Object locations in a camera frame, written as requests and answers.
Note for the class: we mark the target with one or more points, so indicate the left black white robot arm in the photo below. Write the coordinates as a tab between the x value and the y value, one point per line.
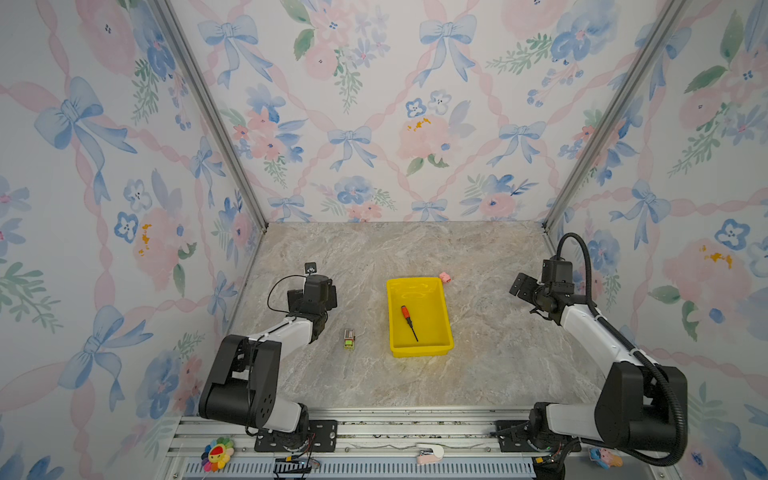
241	387

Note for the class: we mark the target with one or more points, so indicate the blue pink small toy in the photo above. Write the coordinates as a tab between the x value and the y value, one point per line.
605	458

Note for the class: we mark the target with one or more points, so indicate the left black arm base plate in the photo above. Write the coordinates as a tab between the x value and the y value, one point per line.
318	435

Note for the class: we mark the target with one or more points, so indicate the small green grey toy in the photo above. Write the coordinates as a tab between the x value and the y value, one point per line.
349	339

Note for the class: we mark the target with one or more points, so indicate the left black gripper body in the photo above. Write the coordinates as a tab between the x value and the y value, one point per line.
294	299

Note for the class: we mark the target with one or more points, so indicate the aluminium corner post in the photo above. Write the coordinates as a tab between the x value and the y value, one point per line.
171	28
640	67

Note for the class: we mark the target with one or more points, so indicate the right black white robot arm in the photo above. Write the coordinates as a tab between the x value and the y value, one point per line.
641	408

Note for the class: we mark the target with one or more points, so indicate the left aluminium corner post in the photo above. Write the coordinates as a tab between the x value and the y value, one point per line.
171	28

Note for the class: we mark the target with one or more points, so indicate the aluminium front rail frame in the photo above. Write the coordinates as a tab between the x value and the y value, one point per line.
381	443

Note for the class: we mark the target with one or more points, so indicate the right aluminium corner post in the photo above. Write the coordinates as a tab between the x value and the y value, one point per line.
640	67

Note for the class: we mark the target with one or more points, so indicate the red handled screwdriver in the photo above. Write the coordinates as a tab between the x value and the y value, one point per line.
407	316

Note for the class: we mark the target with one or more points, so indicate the rainbow flower plush toy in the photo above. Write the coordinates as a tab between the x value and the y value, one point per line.
217	454

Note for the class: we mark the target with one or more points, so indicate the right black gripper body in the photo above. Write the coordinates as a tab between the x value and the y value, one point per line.
540	293

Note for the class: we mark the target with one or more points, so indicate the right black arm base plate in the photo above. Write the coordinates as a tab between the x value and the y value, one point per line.
521	436

